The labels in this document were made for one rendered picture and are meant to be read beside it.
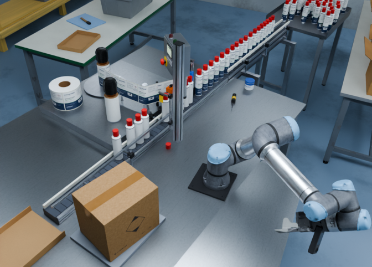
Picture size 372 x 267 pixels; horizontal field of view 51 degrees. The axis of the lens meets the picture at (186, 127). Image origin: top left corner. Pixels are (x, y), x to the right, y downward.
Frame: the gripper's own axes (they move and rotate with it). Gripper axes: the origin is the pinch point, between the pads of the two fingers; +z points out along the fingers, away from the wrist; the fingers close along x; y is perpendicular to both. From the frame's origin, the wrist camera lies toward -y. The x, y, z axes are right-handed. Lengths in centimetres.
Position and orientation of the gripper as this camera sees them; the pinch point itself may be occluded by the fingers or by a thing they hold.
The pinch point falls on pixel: (282, 231)
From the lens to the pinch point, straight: 175.3
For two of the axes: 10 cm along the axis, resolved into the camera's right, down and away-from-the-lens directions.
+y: -0.8, -9.6, 2.5
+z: -7.7, 2.2, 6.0
